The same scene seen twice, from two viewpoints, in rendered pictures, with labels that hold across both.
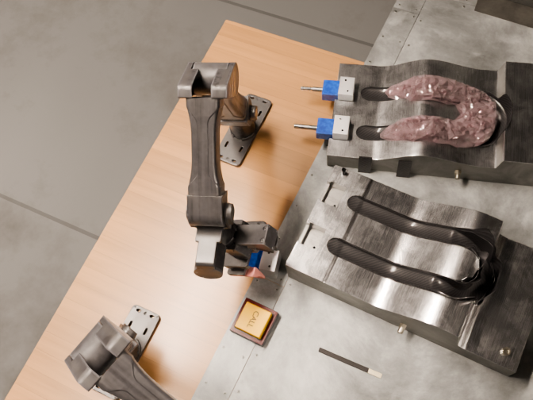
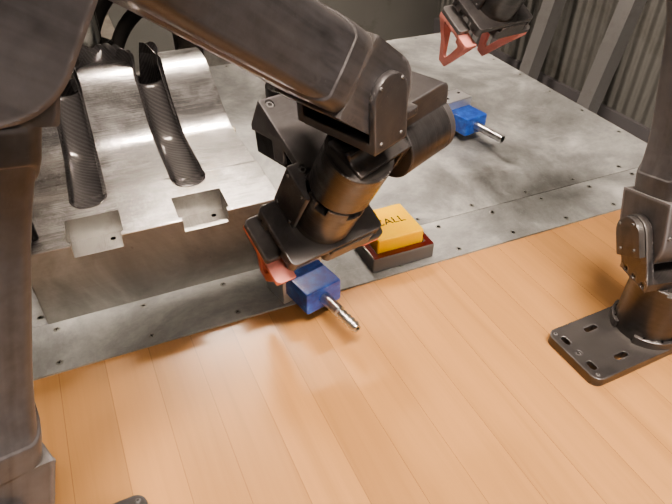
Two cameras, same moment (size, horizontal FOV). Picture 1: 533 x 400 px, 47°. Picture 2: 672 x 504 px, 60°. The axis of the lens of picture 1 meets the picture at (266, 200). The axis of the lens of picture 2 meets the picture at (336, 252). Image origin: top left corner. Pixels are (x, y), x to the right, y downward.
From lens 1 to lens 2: 127 cm
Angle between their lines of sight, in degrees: 73
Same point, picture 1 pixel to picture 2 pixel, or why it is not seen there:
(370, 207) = (81, 191)
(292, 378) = (391, 183)
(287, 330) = not seen: hidden behind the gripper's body
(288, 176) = (93, 394)
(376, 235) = (126, 164)
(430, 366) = (240, 127)
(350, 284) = (228, 146)
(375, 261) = (168, 152)
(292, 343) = not seen: hidden behind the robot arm
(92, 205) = not seen: outside the picture
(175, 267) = (466, 395)
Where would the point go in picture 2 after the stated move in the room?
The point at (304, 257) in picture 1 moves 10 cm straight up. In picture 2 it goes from (244, 189) to (234, 104)
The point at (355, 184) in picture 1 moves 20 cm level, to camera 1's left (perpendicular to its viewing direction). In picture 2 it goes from (47, 216) to (206, 274)
